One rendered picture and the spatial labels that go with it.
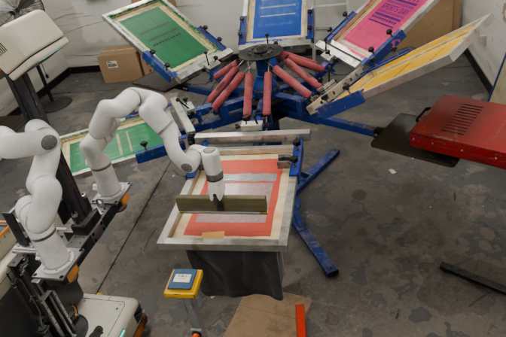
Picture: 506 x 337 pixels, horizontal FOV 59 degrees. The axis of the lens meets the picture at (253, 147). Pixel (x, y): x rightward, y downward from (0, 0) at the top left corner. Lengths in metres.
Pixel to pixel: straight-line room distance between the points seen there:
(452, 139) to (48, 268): 1.85
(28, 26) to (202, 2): 5.02
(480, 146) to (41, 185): 1.84
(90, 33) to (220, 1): 2.10
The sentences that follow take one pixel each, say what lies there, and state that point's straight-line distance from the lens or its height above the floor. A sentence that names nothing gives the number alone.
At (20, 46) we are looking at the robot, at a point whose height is 1.97.
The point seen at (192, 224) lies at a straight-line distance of 2.15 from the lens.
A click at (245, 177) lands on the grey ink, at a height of 0.96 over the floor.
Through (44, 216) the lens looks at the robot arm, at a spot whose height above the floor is 1.43.
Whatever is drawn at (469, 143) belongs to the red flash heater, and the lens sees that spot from 2.31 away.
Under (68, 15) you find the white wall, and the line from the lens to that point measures 7.41.
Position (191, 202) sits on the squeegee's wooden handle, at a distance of 2.01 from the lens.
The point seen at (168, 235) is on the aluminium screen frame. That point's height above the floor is 0.99.
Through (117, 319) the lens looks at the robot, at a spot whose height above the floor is 0.28.
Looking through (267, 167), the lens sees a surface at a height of 0.96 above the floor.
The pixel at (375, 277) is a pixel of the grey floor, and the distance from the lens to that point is 3.09.
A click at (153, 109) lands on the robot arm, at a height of 1.58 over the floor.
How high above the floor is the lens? 2.32
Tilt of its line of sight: 31 degrees down
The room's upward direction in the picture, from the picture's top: 10 degrees counter-clockwise
